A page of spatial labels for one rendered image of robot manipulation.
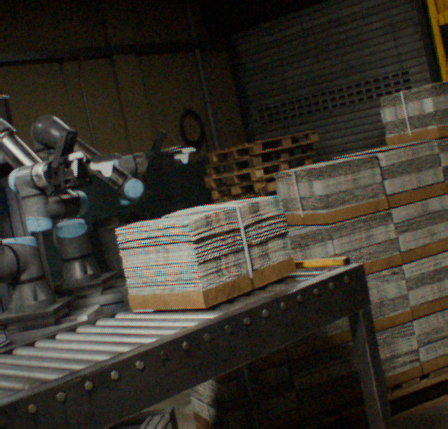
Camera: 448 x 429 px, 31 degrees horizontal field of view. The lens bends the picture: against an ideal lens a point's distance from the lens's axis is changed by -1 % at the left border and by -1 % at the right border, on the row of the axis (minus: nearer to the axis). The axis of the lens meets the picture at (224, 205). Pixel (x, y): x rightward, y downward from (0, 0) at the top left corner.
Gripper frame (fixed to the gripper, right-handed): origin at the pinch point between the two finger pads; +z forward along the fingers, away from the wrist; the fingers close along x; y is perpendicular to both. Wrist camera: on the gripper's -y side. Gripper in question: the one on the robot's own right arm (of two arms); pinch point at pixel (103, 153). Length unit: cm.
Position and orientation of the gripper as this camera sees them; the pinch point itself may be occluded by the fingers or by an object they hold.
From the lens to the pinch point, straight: 215.7
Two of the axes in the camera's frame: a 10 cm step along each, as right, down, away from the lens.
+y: 1.3, 9.9, -0.6
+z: 8.1, -1.4, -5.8
